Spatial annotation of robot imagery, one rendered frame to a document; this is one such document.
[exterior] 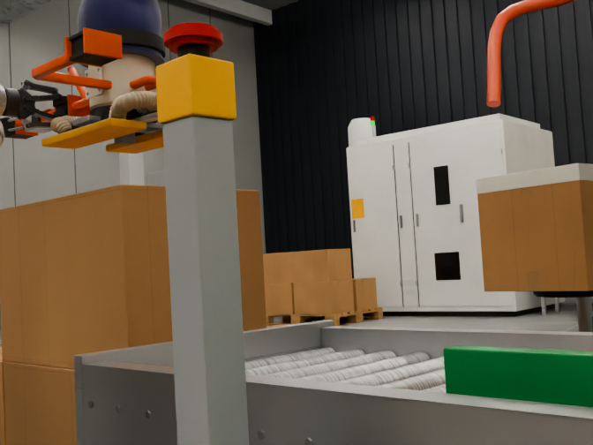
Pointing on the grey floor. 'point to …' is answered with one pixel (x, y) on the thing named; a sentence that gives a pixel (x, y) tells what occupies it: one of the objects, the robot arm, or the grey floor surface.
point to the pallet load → (317, 288)
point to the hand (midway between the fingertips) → (70, 109)
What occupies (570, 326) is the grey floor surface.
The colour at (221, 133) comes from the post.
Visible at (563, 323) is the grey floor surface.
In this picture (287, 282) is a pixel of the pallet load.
